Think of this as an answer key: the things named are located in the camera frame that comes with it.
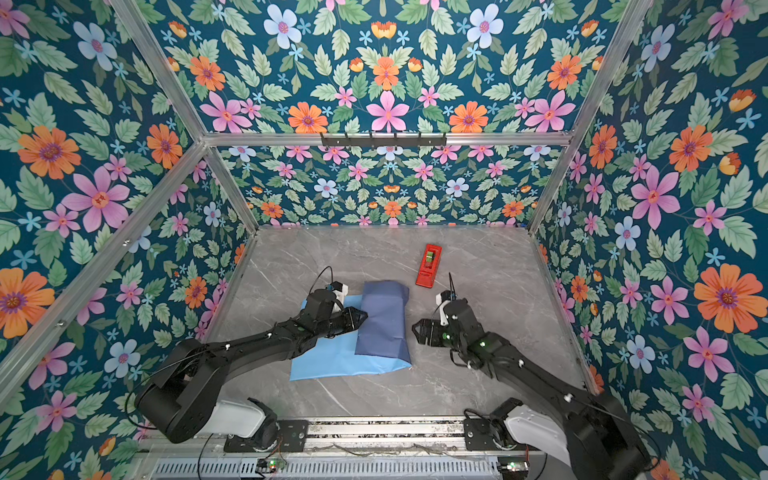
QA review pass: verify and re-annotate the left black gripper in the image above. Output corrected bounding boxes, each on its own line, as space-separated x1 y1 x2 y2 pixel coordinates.
316 307 370 341

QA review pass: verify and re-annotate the light blue wrapping paper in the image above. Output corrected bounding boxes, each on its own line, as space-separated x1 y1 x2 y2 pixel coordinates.
290 281 412 381

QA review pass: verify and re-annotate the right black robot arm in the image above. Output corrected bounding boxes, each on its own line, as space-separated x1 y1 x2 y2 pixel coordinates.
412 299 653 479

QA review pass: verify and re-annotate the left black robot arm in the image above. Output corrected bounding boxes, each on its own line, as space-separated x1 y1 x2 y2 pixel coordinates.
134 287 368 449

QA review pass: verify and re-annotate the red tape dispenser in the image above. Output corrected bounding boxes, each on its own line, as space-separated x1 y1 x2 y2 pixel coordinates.
415 244 442 289

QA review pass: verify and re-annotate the white ventilation grille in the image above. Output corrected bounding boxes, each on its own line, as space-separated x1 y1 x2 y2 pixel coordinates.
149 457 502 479

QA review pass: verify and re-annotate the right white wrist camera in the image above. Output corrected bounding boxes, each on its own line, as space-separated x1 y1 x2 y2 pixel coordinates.
436 290 456 327

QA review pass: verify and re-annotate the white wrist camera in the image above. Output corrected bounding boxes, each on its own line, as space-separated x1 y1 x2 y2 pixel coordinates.
330 281 349 305
436 290 456 327

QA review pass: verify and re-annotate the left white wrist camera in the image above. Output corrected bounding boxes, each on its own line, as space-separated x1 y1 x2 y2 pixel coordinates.
330 281 349 305

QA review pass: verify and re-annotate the aluminium front mounting rail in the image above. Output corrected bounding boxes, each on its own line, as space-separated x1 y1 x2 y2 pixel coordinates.
134 415 631 457

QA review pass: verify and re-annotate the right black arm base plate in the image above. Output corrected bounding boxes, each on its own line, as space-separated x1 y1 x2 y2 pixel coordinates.
463 416 518 451

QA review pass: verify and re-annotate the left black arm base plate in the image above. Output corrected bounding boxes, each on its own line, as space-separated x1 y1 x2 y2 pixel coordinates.
223 420 310 453

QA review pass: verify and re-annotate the black hook rail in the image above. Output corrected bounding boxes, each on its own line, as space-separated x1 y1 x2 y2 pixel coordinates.
320 133 448 148

